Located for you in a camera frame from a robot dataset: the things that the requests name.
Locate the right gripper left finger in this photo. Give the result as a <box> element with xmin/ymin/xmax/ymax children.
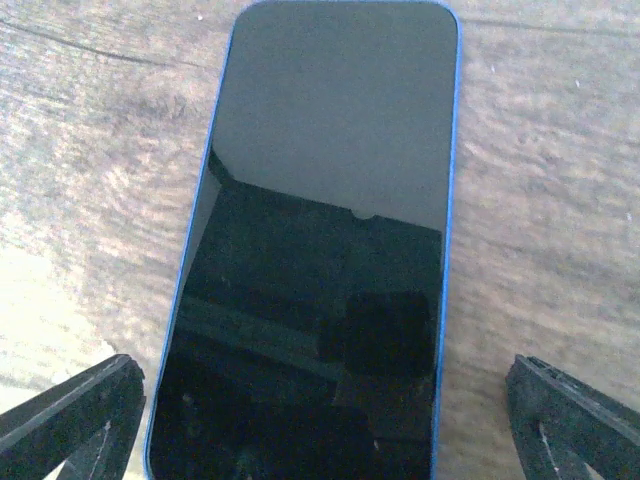
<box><xmin>1</xmin><ymin>354</ymin><xmax>146</xmax><ymax>479</ymax></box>

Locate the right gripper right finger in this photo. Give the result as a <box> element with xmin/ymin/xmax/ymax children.
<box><xmin>506</xmin><ymin>355</ymin><xmax>639</xmax><ymax>479</ymax></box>

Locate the blue phone black screen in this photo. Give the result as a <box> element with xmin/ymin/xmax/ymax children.
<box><xmin>145</xmin><ymin>1</ymin><xmax>460</xmax><ymax>479</ymax></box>

